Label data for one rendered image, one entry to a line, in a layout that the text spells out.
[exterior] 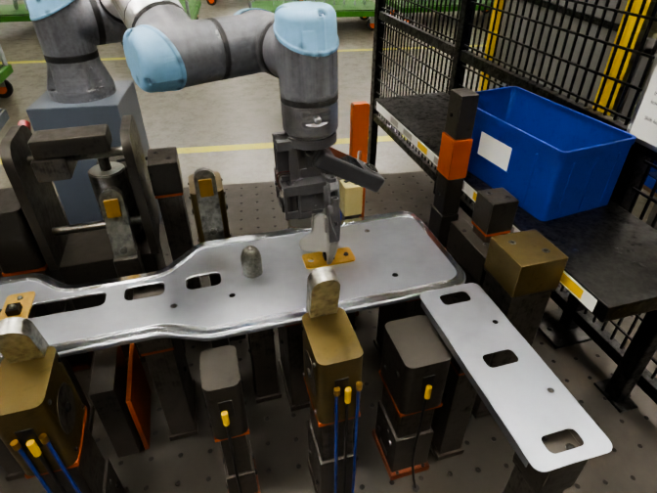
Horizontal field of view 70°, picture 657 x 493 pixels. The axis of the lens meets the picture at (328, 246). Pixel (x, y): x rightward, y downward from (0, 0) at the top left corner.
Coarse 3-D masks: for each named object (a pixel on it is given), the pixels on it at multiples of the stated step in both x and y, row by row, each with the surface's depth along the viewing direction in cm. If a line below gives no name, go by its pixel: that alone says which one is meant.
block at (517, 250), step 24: (504, 240) 72; (528, 240) 72; (504, 264) 70; (528, 264) 67; (552, 264) 68; (504, 288) 71; (528, 288) 69; (552, 288) 71; (504, 312) 73; (528, 312) 74; (528, 336) 77; (504, 360) 79; (480, 408) 86
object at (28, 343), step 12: (0, 324) 51; (12, 324) 51; (24, 324) 52; (0, 336) 50; (12, 336) 51; (24, 336) 52; (36, 336) 54; (0, 348) 52; (12, 348) 52; (24, 348) 53; (36, 348) 53; (12, 360) 54; (24, 360) 54
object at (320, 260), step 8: (344, 248) 79; (304, 256) 78; (312, 256) 78; (320, 256) 78; (336, 256) 78; (344, 256) 78; (352, 256) 78; (312, 264) 76; (320, 264) 76; (328, 264) 76
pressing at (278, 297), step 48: (240, 240) 81; (288, 240) 82; (384, 240) 82; (432, 240) 83; (0, 288) 72; (48, 288) 72; (96, 288) 72; (240, 288) 72; (288, 288) 72; (384, 288) 72; (432, 288) 72; (48, 336) 64; (96, 336) 64; (144, 336) 64; (192, 336) 64
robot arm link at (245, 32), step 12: (240, 12) 64; (252, 12) 63; (264, 12) 62; (228, 24) 59; (240, 24) 59; (252, 24) 60; (264, 24) 59; (228, 36) 58; (240, 36) 59; (252, 36) 60; (264, 36) 59; (240, 48) 59; (252, 48) 60; (240, 60) 60; (252, 60) 61; (240, 72) 62; (252, 72) 63
